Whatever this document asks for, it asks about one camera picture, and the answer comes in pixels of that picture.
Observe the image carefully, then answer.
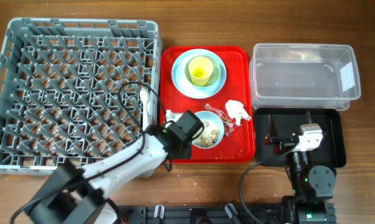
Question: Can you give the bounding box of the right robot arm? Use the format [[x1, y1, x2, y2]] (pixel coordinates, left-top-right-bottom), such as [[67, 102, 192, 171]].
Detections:
[[264, 112, 336, 223]]

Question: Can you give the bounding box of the white tissue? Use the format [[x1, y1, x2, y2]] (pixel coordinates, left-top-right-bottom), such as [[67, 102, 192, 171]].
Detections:
[[225, 100, 251, 126]]

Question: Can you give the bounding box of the black waste tray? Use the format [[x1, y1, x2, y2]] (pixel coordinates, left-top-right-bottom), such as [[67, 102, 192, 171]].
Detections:
[[254, 108, 346, 168]]

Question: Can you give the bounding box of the light blue plate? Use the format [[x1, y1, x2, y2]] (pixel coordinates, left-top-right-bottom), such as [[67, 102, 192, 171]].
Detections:
[[172, 49, 227, 99]]

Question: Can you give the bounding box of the small blue food bowl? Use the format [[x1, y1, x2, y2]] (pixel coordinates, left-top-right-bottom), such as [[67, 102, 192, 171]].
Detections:
[[192, 111, 225, 149]]

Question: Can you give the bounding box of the white plastic spoon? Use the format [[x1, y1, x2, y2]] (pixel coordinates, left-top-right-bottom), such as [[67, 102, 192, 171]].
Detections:
[[139, 87, 150, 131]]

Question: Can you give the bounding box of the yellow plastic cup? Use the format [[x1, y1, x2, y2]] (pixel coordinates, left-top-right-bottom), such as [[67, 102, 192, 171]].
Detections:
[[188, 56, 214, 86]]

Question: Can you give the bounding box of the red candy wrapper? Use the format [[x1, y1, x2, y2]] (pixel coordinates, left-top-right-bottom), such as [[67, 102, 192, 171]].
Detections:
[[204, 103, 238, 136]]

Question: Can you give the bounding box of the grey dishwasher rack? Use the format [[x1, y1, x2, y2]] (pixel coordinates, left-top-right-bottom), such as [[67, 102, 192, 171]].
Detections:
[[0, 17, 162, 175]]

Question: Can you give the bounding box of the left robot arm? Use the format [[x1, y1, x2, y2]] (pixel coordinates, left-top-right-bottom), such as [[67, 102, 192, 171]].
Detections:
[[24, 121, 201, 223]]

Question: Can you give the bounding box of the red plastic tray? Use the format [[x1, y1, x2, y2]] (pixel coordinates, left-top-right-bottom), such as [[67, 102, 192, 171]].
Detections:
[[159, 46, 256, 164]]

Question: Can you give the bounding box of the clear plastic bin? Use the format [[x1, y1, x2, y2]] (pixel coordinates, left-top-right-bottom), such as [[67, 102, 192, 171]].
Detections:
[[249, 43, 361, 110]]

